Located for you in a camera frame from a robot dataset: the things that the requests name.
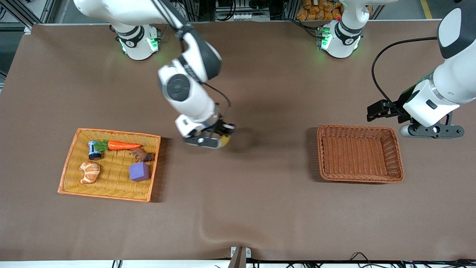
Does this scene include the brown toy figure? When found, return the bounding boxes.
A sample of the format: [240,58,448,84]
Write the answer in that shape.
[130,148,156,163]

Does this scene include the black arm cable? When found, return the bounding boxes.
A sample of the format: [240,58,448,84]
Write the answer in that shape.
[372,36,440,113]
[151,0,232,121]

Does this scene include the brown wicker basket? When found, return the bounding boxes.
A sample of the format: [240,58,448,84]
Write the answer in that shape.
[316,124,405,184]

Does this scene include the metal table edge bracket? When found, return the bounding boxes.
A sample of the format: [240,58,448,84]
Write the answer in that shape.
[230,246,252,268]

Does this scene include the orange wicker tray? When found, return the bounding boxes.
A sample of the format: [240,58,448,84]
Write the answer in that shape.
[58,128,161,202]

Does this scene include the toy croissant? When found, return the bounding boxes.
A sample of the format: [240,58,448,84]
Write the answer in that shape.
[79,161,101,184]

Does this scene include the purple foam cube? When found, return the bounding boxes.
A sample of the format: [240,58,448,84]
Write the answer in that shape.
[129,162,151,183]

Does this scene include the black cables under table edge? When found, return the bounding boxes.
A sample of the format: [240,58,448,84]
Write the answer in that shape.
[348,252,476,268]

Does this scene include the pile of orange snack bags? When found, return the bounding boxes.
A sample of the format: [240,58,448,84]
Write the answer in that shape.
[296,0,344,21]

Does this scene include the aluminium frame profile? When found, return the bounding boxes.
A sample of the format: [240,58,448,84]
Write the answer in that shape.
[7,0,56,26]

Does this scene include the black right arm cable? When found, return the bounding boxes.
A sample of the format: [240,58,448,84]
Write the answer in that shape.
[151,0,232,121]

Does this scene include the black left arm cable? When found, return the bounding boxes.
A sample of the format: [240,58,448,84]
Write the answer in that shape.
[372,36,440,113]

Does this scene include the small dark blue can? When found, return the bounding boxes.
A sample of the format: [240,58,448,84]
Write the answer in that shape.
[88,140,103,161]

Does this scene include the orange toy carrot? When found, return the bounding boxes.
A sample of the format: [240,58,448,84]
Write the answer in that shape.
[94,140,142,151]

